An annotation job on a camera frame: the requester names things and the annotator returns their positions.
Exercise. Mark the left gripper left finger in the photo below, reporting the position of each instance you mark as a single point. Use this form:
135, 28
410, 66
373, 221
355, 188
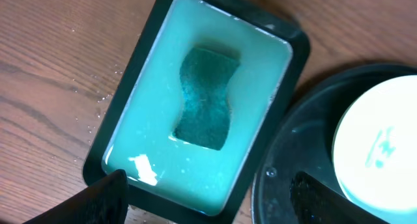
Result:
104, 202

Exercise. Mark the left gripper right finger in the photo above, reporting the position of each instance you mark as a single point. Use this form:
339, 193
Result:
315, 203

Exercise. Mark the green scrubbing sponge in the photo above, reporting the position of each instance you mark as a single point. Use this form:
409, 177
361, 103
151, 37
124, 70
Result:
206, 115

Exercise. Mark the round black serving tray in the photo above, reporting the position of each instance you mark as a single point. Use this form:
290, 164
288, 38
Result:
304, 140

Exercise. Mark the far mint green plate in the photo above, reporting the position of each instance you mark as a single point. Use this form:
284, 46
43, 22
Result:
374, 147

